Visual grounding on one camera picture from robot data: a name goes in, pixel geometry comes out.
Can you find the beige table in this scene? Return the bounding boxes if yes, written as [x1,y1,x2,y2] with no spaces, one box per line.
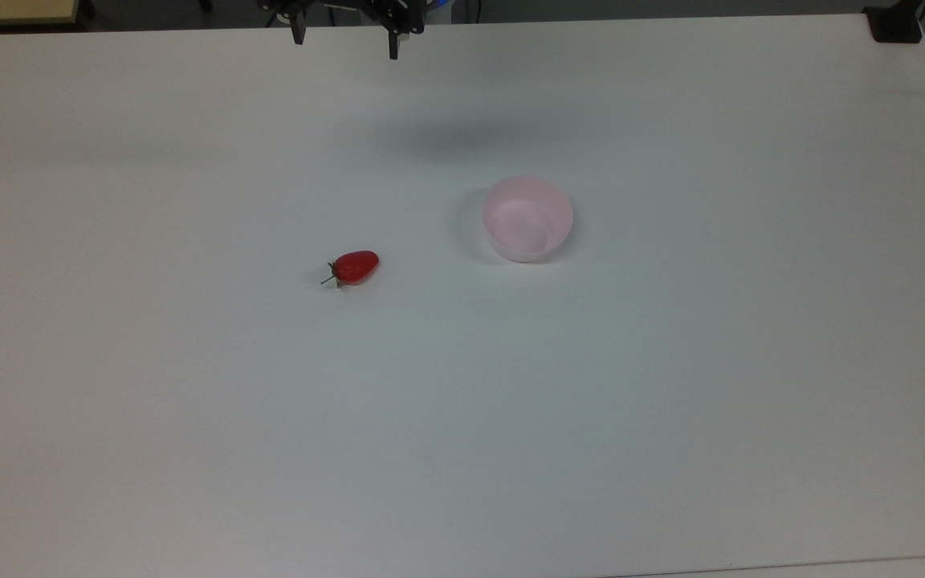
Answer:
[0,0,82,28]

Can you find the black clamp block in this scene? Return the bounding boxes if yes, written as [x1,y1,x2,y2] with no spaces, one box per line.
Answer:
[864,0,925,44]

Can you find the red strawberry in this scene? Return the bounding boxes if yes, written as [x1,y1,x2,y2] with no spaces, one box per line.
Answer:
[320,250,380,290]

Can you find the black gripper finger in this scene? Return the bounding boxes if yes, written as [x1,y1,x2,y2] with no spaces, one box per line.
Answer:
[366,5,426,61]
[273,6,311,46]

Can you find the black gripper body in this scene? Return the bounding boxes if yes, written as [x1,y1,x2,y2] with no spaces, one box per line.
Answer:
[259,0,449,12]

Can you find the pink plastic bowl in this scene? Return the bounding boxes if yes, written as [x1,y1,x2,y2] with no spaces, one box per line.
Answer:
[481,175,574,263]

